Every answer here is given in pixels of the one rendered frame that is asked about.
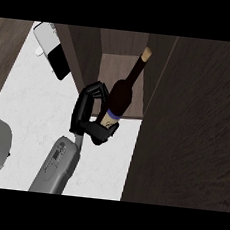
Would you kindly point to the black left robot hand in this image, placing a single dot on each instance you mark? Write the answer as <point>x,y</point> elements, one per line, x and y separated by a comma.
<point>79,113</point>

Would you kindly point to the dark wine bottle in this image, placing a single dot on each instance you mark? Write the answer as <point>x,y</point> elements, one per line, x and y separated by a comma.
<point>120,97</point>

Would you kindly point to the dark wooden cabinet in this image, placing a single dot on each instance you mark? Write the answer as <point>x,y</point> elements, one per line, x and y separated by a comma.
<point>109,69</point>

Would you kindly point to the dark wooden cabinet door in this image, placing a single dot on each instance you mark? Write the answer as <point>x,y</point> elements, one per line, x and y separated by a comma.
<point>192,128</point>

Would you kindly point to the silver and black appliance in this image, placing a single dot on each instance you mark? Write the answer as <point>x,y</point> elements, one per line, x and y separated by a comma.
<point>49,41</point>

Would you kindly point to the dark wooden panel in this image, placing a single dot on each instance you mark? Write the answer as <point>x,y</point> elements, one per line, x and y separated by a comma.
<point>6,52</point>

